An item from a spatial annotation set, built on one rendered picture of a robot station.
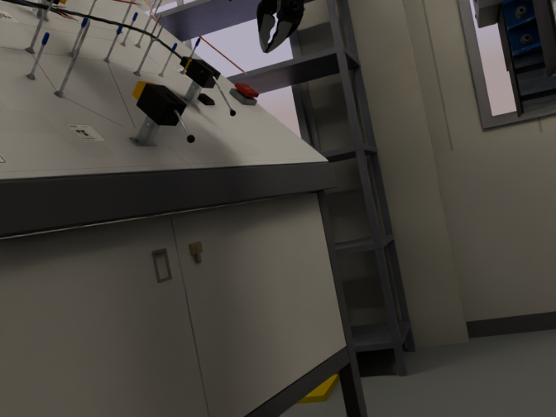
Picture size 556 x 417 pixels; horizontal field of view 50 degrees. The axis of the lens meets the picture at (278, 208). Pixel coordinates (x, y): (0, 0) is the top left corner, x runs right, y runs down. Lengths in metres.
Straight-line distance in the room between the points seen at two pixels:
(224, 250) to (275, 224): 0.20
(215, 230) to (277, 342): 0.29
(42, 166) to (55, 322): 0.21
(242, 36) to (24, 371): 2.63
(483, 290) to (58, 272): 2.39
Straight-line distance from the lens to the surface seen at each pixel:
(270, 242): 1.27
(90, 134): 1.00
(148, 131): 1.04
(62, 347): 0.87
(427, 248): 2.90
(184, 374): 1.04
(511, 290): 3.00
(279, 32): 1.25
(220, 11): 2.95
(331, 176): 1.49
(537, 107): 1.04
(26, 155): 0.88
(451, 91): 2.99
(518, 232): 2.97
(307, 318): 1.37
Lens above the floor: 0.76
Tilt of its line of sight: 1 degrees up
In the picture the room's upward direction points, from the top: 11 degrees counter-clockwise
